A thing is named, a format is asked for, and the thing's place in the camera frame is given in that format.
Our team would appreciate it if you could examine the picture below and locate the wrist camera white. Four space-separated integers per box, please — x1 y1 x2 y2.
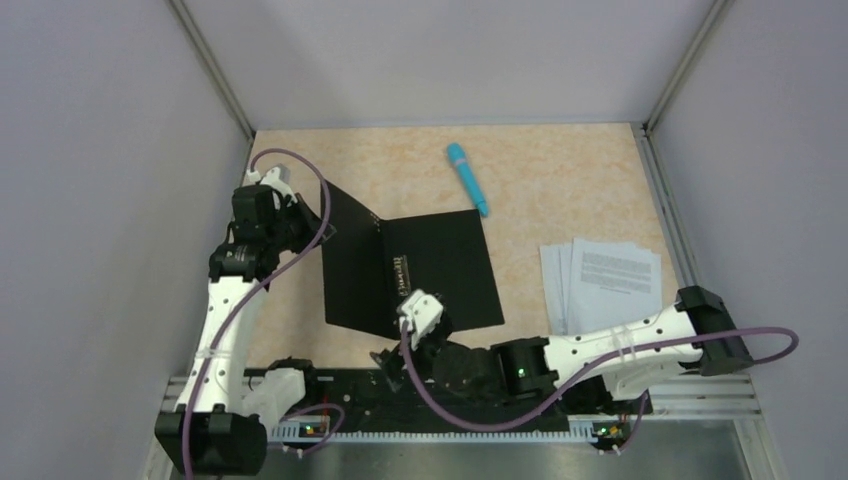
243 164 296 201
397 289 444 350

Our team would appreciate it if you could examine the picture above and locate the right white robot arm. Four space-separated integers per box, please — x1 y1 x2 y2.
398 286 754 412

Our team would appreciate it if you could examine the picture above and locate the left aluminium corner post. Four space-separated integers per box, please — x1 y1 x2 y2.
165 0 256 140

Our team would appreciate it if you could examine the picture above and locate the aluminium corner post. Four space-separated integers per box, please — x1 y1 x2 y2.
642 0 735 137
165 0 256 140

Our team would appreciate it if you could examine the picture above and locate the aluminium frame rail front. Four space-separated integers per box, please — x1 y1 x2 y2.
142 374 786 480

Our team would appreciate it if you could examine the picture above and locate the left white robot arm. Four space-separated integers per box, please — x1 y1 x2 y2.
154 182 329 479

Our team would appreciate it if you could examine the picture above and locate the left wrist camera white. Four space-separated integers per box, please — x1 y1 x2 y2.
243 164 296 201

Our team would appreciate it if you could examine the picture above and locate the grey black file folder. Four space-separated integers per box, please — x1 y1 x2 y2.
321 184 505 340

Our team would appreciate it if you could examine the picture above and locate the turquoise marker pen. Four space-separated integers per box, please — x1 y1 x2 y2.
446 143 490 218

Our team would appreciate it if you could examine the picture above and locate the white printed paper stack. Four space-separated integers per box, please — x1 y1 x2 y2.
539 238 664 335

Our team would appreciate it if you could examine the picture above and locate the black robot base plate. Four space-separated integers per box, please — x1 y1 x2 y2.
241 357 654 452

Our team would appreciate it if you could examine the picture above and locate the right aluminium corner post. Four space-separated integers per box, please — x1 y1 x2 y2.
642 0 735 137

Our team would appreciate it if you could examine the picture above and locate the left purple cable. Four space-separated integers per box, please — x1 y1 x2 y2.
182 148 346 480

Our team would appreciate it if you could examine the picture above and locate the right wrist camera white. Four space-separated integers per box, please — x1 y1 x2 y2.
397 289 444 350

